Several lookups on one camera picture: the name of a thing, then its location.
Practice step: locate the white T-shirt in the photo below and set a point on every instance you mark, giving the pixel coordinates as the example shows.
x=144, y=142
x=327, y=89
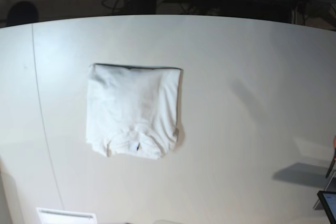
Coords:
x=132, y=110

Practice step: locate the white paper sheet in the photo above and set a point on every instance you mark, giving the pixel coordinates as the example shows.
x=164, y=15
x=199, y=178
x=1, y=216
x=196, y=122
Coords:
x=60, y=216

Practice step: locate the tablet screen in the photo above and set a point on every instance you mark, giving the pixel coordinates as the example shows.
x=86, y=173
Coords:
x=327, y=199

